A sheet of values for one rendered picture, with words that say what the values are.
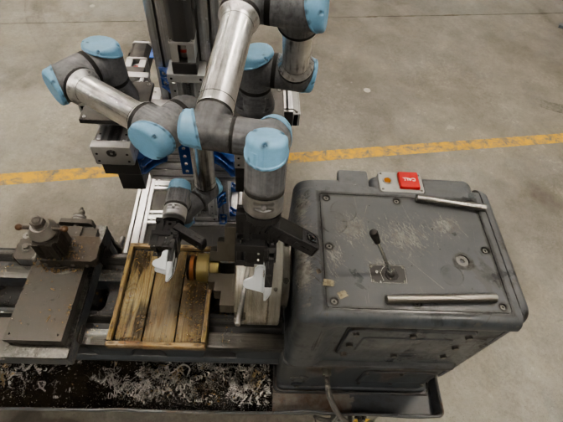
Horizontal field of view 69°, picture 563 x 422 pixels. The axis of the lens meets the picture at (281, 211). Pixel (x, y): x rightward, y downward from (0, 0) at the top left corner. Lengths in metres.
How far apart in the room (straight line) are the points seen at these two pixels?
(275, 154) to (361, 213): 0.54
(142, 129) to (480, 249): 0.95
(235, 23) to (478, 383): 2.13
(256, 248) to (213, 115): 0.27
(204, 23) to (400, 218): 0.92
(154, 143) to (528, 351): 2.28
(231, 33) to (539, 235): 2.66
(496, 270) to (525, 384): 1.50
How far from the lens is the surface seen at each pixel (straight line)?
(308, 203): 1.17
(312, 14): 1.03
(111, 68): 1.50
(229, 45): 0.92
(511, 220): 3.19
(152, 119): 1.14
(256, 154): 0.68
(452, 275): 1.16
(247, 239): 0.80
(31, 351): 1.44
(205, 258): 1.21
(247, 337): 1.38
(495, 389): 2.57
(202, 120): 0.80
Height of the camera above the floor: 2.17
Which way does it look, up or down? 54 degrees down
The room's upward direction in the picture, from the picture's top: 7 degrees clockwise
